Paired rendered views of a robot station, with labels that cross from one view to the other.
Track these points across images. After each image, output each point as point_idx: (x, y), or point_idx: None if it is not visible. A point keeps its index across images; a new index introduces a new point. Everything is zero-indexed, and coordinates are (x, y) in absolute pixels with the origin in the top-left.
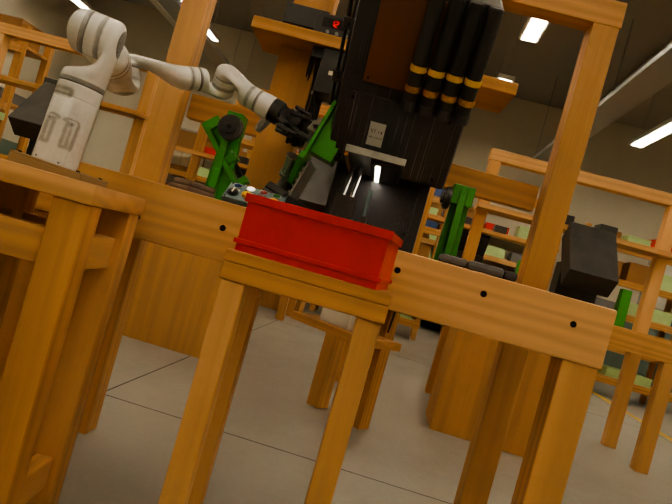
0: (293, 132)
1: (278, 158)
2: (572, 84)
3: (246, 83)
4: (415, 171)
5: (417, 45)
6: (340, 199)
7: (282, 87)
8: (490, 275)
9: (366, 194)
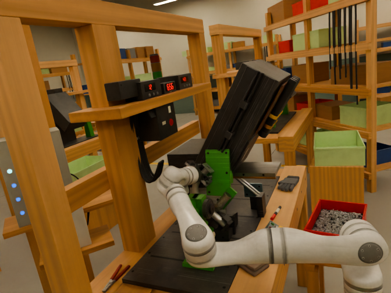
0: (212, 180)
1: (142, 195)
2: (196, 66)
3: (184, 171)
4: (245, 158)
5: (279, 106)
6: (262, 198)
7: (124, 147)
8: (300, 183)
9: None
